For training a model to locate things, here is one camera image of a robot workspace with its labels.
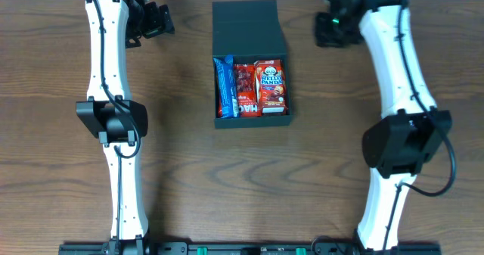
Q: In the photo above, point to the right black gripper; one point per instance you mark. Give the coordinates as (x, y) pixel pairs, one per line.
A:
(330, 29)

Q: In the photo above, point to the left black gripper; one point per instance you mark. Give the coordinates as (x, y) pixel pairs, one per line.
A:
(156, 27)

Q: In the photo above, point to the red Hello Panda box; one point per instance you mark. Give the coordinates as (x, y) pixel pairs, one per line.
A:
(270, 87)

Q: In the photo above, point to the blue cookie roll pack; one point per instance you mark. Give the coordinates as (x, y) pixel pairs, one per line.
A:
(227, 87)

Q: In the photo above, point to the dark green gift box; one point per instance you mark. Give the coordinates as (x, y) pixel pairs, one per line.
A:
(250, 31)

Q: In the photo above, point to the red dried fruit bag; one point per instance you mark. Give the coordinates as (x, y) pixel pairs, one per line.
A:
(246, 95)

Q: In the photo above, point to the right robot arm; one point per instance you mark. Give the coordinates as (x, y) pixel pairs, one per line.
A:
(411, 128)

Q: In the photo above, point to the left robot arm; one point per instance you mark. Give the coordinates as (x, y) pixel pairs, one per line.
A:
(115, 120)

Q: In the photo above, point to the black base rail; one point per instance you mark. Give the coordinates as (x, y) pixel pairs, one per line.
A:
(182, 248)

